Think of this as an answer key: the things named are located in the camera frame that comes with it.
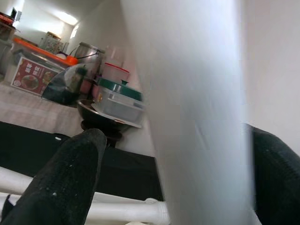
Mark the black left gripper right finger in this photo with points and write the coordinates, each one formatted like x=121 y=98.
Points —
x=276 y=182

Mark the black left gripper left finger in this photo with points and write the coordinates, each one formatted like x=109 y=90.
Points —
x=63 y=182

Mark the white plastic table leg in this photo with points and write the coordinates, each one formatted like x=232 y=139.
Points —
x=199 y=105
x=14 y=177
x=124 y=211

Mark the black round stool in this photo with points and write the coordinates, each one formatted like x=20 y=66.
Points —
x=112 y=136

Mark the black table cloth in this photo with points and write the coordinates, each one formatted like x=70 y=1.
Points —
x=131 y=168

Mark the black wok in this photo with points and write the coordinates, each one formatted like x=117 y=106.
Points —
x=93 y=117

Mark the pale checked cloth table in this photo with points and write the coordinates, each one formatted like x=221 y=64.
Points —
x=28 y=110

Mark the black plastic bag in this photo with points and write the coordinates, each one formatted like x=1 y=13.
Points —
x=58 y=93

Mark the clear plastic storage box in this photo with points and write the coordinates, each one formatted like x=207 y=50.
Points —
x=119 y=110

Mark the pink cup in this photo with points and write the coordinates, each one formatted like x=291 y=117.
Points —
x=96 y=91

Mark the green pot lid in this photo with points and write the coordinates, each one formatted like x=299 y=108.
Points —
x=126 y=92

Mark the red printed food box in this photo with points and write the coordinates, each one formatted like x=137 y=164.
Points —
x=28 y=77

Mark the clear container red lid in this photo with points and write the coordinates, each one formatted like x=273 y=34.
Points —
x=114 y=72

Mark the steel pot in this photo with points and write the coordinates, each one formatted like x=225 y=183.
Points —
x=90 y=58

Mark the clear bin orange lid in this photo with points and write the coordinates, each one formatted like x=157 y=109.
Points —
x=42 y=50

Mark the patterned storage box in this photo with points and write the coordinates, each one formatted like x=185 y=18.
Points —
x=52 y=44

